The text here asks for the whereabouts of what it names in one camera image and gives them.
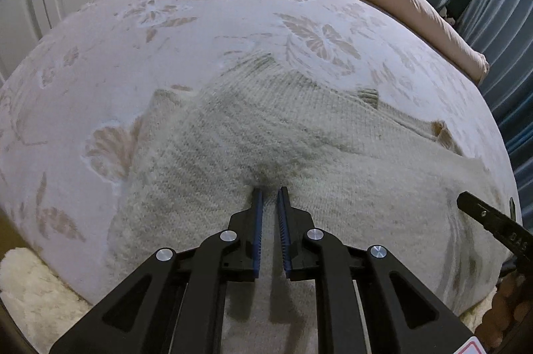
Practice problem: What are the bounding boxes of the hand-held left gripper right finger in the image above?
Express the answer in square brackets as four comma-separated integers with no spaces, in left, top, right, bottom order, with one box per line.
[277,186,475,354]

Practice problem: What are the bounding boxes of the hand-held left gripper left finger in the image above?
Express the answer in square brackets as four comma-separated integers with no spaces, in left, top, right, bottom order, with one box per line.
[49,187,264,354]

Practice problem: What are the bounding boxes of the cream knit sweater black hearts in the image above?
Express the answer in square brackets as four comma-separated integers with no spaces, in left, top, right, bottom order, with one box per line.
[106,53,508,354]

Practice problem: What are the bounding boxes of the blue-grey curtain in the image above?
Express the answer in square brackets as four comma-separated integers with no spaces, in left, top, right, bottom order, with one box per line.
[456,0,533,232]

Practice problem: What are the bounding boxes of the small pale bedside item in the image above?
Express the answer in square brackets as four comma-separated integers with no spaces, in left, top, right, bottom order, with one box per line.
[440,4,459,28]

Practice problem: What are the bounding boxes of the floral embossed bedspread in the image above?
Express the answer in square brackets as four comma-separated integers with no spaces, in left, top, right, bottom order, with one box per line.
[0,0,522,307]

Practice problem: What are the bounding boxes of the fluffy cream rug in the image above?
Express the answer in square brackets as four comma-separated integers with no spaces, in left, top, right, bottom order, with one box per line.
[0,248,97,354]

